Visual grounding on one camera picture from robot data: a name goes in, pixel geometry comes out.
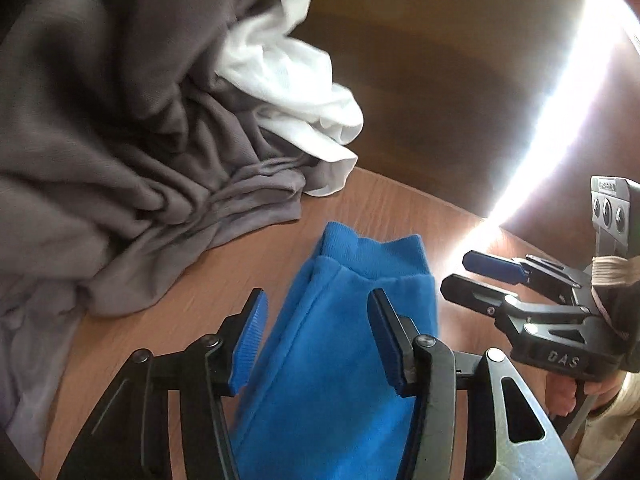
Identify person's beige clothing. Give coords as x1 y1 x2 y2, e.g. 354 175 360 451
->
574 385 640 480

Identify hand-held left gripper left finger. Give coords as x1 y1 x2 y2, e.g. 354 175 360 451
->
57 287 268 480

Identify blue pants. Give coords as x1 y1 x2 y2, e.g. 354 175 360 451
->
227 221 440 480

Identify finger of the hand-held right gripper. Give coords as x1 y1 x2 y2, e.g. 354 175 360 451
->
462 250 592 302
440 274 602 332

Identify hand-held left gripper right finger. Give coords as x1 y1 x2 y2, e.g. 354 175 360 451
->
366 287 581 480

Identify person's right hand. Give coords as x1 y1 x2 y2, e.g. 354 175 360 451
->
549 372 623 417

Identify white sheer curtain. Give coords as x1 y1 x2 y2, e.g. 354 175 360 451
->
215 0 364 198

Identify grey curtain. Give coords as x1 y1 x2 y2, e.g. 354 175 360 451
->
0 0 307 461

